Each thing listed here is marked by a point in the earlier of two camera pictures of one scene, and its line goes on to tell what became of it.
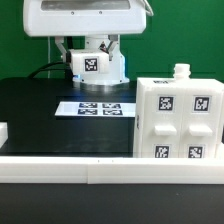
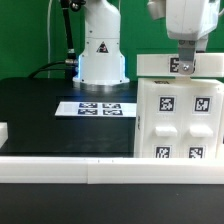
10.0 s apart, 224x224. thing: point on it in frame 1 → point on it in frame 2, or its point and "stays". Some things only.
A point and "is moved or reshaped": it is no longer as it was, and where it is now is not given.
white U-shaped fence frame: x=107 y=170 stays
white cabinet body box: x=179 y=117 stays
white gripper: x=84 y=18 → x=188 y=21
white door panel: x=163 y=123 stays
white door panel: x=201 y=123 stays
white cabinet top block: x=89 y=62 is moved or reshaped
